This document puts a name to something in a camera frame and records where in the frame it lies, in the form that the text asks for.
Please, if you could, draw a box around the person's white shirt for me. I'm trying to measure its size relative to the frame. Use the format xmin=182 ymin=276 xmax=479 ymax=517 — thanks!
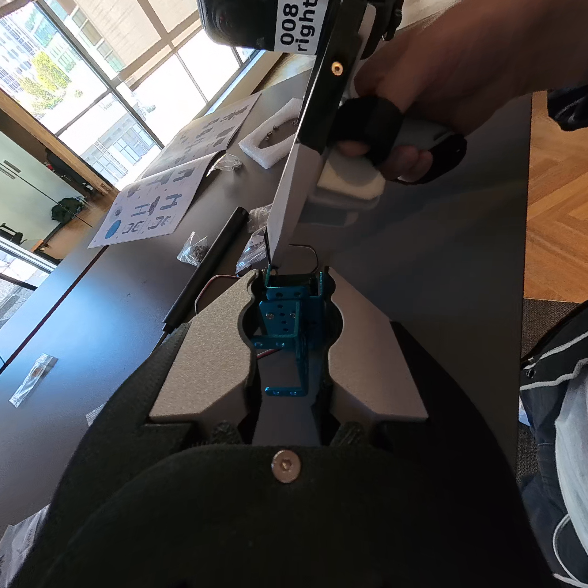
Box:
xmin=553 ymin=367 xmax=588 ymax=575

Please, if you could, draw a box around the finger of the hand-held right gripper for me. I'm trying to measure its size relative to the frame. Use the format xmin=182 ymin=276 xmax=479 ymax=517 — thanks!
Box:
xmin=266 ymin=139 xmax=325 ymax=269

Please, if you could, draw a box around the black servo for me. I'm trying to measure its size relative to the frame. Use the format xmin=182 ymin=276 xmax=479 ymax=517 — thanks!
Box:
xmin=250 ymin=266 xmax=334 ymax=398

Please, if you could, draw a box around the dark brown desk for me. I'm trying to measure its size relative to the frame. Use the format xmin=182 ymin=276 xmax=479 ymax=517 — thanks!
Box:
xmin=0 ymin=51 xmax=533 ymax=552

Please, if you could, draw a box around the dark green bag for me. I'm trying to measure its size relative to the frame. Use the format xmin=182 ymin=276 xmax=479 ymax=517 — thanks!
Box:
xmin=51 ymin=198 xmax=88 ymax=223

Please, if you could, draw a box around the clear bag with silver nuts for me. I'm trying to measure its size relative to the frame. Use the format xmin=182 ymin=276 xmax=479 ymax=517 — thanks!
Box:
xmin=236 ymin=234 xmax=268 ymax=276

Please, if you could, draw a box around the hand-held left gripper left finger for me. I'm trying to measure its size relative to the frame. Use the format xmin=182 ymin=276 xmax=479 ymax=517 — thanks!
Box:
xmin=148 ymin=269 xmax=262 ymax=424

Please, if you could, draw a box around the person's striped black jacket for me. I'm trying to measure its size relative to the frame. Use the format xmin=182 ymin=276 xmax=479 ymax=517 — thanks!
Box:
xmin=518 ymin=301 xmax=588 ymax=588

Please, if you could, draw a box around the long twisted clear plastic bag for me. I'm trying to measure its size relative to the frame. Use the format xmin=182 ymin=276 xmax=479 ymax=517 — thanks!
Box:
xmin=0 ymin=504 xmax=49 ymax=586

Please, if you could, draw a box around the white foam square with hole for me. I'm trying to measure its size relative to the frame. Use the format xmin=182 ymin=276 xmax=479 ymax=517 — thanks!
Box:
xmin=239 ymin=97 xmax=306 ymax=172

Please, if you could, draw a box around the open white instruction booklet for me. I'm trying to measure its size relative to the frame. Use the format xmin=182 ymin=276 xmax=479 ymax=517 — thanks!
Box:
xmin=87 ymin=92 xmax=262 ymax=250

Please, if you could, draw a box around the clear bag with dark screws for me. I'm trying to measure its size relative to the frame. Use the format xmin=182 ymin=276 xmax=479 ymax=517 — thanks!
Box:
xmin=248 ymin=204 xmax=273 ymax=232

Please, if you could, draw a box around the person's right hand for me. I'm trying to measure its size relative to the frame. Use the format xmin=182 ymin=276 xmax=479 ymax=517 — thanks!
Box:
xmin=337 ymin=0 xmax=543 ymax=183

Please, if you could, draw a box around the black screwdriver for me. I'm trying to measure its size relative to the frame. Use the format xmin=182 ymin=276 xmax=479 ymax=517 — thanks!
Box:
xmin=162 ymin=207 xmax=250 ymax=343

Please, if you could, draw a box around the crumpled clear plastic scrap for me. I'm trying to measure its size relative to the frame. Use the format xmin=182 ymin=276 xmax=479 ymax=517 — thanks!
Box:
xmin=207 ymin=153 xmax=243 ymax=177

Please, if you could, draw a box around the red white black servo cable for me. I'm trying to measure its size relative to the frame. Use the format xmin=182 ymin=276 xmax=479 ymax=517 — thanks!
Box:
xmin=195 ymin=245 xmax=319 ymax=361

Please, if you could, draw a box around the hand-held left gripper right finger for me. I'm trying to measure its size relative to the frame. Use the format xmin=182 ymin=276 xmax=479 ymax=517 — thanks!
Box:
xmin=323 ymin=266 xmax=429 ymax=423

